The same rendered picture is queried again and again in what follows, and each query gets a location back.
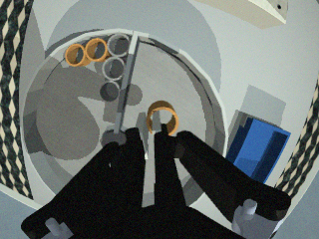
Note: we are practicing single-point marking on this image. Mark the steel bushing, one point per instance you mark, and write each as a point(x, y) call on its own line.
point(103, 93)
point(106, 68)
point(112, 42)

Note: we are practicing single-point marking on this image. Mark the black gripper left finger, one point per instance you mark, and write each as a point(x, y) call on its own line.
point(122, 166)

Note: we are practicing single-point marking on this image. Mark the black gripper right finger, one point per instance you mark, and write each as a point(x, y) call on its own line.
point(258, 209)

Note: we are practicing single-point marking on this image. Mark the bronze ring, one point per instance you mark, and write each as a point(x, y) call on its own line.
point(90, 50)
point(71, 56)
point(162, 105)

